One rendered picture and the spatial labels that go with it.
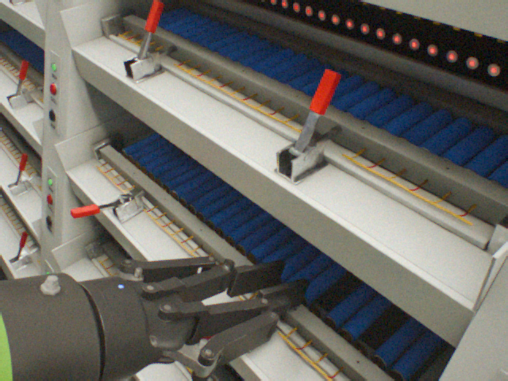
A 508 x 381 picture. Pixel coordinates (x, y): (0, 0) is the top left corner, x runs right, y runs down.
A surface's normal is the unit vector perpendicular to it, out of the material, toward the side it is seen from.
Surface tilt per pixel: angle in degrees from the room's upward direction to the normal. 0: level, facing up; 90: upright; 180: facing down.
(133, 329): 52
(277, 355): 21
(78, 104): 90
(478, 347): 90
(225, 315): 89
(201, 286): 91
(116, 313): 32
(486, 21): 111
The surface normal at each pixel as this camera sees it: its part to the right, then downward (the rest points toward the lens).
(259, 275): 0.65, 0.46
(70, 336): 0.67, -0.37
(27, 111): -0.07, -0.77
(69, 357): 0.72, -0.11
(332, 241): -0.76, 0.46
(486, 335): -0.73, 0.15
